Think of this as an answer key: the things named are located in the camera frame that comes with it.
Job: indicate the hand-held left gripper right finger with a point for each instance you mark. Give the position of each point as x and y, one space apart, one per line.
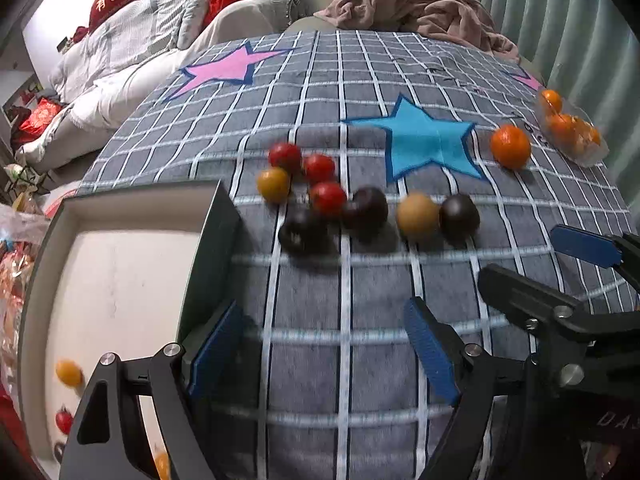
430 355

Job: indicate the dark box with white inside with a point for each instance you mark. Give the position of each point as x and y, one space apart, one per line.
125 270

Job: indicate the tan cherry tomato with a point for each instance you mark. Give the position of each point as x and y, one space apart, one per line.
418 215

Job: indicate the pale green curtain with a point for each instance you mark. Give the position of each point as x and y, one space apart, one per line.
550 20

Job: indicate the red cherry tomato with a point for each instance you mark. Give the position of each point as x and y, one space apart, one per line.
327 198
285 156
319 168
64 421

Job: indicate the grey striped quilt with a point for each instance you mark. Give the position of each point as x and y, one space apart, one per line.
125 45

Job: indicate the pink blanket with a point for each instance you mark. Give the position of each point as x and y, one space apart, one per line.
420 5

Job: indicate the clear plastic bag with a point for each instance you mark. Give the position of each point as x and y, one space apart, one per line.
15 285

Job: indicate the plastic bag of tangerines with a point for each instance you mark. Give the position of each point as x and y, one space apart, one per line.
590 155

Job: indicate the small orange kumquat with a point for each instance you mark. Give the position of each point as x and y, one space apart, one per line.
162 466

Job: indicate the grey checked star tablecloth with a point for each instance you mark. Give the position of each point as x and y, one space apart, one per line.
325 285

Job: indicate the red embroidered cushion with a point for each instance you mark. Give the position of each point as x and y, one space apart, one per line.
42 117

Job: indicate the dark purple cherry tomato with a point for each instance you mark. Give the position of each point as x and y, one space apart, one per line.
459 216
303 231
366 208
60 452

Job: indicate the white sofa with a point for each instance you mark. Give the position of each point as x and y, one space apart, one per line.
150 97

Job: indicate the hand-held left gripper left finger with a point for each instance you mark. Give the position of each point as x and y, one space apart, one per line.
215 355

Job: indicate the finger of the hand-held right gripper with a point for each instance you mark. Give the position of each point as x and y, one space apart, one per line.
525 295
585 246

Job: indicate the yellow cherry tomato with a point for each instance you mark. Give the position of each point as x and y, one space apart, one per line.
69 372
273 185

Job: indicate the mandarin orange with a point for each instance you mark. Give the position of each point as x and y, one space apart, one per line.
551 100
562 126
589 135
510 146

